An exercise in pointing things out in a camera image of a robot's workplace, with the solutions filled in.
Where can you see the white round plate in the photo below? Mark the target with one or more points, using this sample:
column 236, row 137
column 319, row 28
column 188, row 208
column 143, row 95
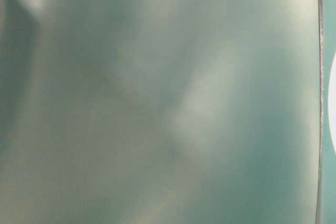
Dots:
column 332, row 103

